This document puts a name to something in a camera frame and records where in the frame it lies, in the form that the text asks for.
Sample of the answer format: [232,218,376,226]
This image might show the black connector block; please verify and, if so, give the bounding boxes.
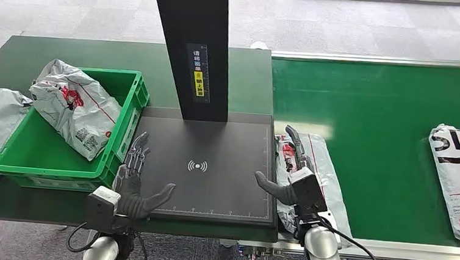
[237,242,284,260]

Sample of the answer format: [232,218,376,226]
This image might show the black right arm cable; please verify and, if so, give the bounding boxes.
[316,216,387,260]

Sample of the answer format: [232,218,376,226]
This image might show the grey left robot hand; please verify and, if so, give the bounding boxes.
[110,129,180,223]

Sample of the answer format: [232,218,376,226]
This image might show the black straight left arm cable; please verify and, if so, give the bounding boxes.
[132,230,151,260]

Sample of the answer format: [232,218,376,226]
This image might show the small grey red-print mailer bag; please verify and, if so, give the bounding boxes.
[268,130,361,240]

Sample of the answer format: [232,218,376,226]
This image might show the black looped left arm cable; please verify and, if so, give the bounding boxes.
[65,221,99,255]

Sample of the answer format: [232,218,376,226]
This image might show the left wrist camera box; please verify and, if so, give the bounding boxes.
[84,184,123,236]

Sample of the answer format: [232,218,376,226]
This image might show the green conveyor belt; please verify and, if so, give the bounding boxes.
[259,53,460,248]

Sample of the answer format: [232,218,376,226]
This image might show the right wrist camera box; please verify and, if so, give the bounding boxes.
[286,165,331,217]

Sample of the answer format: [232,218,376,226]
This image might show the grey mailer bag with QR codes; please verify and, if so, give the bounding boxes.
[24,57,126,164]

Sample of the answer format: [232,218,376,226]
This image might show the green plastic basket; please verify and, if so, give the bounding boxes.
[0,61,152,197]

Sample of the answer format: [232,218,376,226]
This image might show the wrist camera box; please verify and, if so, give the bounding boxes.
[84,184,123,236]
[286,165,331,217]

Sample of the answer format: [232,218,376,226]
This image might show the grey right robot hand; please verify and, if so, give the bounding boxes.
[252,123,320,209]

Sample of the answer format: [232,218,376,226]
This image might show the black scanner column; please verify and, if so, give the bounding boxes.
[142,0,237,124]

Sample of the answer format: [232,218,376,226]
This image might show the black yellow column label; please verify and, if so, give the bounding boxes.
[182,42,214,104]

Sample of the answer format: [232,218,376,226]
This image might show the black weighing scale platform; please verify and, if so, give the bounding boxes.
[126,105,286,231]

